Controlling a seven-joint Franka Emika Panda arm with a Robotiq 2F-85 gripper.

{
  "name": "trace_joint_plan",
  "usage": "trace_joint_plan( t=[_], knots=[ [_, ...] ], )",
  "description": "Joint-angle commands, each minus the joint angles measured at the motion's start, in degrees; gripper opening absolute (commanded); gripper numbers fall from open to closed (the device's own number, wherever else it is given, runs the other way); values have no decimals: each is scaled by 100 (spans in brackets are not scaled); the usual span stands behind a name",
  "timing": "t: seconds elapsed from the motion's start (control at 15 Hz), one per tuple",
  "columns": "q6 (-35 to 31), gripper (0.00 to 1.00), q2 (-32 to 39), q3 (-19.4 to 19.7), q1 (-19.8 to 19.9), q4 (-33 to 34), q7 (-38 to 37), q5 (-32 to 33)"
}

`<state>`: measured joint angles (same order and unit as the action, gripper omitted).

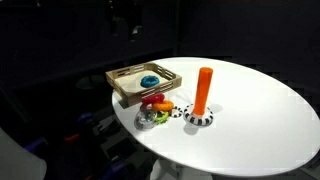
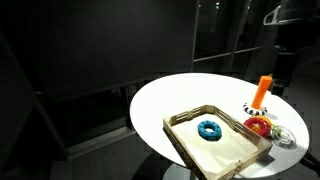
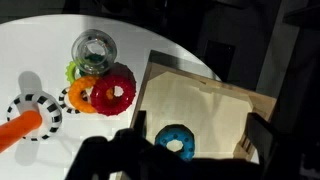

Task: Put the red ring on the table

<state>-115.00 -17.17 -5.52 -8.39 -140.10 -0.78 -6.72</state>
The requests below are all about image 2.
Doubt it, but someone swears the red ribbed toy ring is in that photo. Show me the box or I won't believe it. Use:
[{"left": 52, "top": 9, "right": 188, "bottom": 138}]
[{"left": 243, "top": 116, "right": 272, "bottom": 138}]

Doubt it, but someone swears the wooden slatted tray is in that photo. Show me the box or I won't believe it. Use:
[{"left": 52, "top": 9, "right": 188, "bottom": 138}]
[{"left": 162, "top": 104, "right": 274, "bottom": 180}]

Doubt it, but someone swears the blue dotted toy ring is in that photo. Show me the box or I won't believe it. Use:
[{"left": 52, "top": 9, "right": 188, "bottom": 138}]
[{"left": 196, "top": 120, "right": 223, "bottom": 142}]

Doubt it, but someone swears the dark metal window frame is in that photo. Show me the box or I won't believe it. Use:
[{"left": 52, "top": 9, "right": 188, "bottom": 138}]
[{"left": 190, "top": 0, "right": 265, "bottom": 74}]

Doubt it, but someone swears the grey round table pedestal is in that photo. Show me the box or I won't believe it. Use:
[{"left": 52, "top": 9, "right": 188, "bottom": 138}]
[{"left": 162, "top": 162, "right": 201, "bottom": 180}]

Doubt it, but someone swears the black white striped ring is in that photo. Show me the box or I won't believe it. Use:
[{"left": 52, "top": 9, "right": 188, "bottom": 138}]
[{"left": 242, "top": 102, "right": 269, "bottom": 117}]

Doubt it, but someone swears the orange stacker cone post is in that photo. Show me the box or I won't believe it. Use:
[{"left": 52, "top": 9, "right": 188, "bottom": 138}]
[{"left": 251, "top": 75, "right": 274, "bottom": 111}]

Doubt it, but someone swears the orange bumpy toy ring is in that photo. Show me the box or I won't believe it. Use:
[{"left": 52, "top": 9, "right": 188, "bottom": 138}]
[{"left": 253, "top": 115, "right": 273, "bottom": 127}]

